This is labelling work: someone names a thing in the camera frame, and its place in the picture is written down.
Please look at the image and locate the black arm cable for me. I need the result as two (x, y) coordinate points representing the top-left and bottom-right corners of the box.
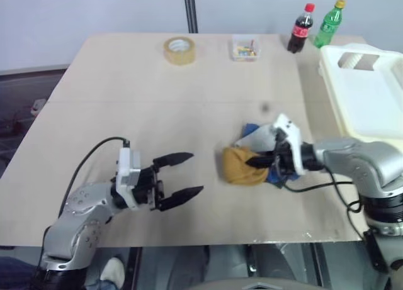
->
(276, 164), (369, 240)
(37, 136), (132, 272)

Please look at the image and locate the yellow cloth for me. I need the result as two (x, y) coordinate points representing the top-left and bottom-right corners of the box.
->
(220, 146), (270, 187)

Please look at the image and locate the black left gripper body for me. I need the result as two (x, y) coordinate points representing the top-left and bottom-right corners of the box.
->
(132, 165), (166, 209)

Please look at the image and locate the grey metal post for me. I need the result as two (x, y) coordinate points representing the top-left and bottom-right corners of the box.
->
(183, 0), (199, 33)

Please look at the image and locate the small red grey object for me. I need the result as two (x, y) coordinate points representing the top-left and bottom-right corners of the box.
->
(31, 98), (47, 114)

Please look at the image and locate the grey rounded robot torso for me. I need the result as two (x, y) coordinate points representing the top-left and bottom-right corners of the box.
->
(195, 279), (311, 290)

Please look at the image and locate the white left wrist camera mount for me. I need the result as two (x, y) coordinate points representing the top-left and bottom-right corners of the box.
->
(115, 147), (142, 211)

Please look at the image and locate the light grey cloth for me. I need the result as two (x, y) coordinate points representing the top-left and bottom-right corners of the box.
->
(236, 123), (278, 154)

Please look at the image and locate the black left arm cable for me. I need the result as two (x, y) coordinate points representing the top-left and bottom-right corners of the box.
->
(37, 136), (132, 272)

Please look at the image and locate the white plastic basket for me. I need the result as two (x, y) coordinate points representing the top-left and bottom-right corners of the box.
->
(319, 43), (403, 143)

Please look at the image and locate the white shoe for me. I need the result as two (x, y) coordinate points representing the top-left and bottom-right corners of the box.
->
(100, 257), (125, 289)

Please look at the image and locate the black table frame bar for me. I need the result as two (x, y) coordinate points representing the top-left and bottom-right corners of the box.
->
(310, 242), (331, 290)
(125, 246), (143, 290)

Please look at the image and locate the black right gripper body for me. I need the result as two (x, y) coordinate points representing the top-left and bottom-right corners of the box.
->
(271, 129), (295, 178)

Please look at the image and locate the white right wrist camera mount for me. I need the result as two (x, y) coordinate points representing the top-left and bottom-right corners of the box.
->
(272, 113), (306, 176)

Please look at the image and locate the blue cloth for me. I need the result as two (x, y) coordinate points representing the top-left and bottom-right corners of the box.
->
(266, 169), (300, 184)
(241, 122), (262, 140)

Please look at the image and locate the green soda bottle yellow cap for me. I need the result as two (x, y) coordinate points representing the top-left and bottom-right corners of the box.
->
(313, 0), (347, 49)

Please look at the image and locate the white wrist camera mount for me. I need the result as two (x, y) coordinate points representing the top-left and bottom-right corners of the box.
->
(115, 147), (142, 211)
(272, 113), (306, 176)

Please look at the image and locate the clear box of coloured bits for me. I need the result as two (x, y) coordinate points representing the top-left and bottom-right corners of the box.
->
(231, 34), (262, 62)

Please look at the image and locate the cola bottle with red cap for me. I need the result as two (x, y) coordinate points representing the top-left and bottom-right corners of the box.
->
(287, 3), (316, 54)

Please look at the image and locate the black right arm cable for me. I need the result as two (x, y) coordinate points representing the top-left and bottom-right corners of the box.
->
(276, 164), (369, 240)

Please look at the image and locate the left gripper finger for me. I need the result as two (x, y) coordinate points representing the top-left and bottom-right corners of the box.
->
(152, 152), (194, 172)
(158, 186), (205, 213)

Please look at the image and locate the brown packing tape roll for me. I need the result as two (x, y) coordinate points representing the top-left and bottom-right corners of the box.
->
(162, 36), (196, 65)

